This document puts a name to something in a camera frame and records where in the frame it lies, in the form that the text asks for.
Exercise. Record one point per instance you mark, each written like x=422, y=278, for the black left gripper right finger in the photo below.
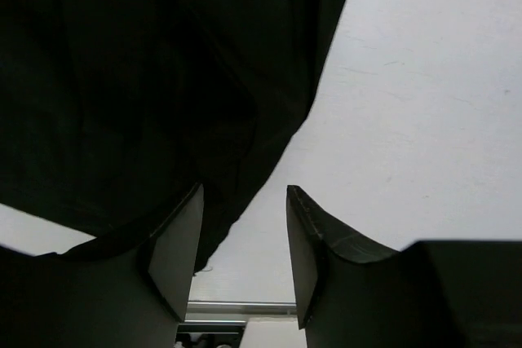
x=312, y=234

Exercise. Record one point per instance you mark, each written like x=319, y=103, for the silver aluminium table rail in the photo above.
x=217, y=306

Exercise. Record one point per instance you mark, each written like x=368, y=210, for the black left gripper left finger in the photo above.
x=172, y=259

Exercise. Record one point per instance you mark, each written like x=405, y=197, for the black pleated skirt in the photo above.
x=111, y=110

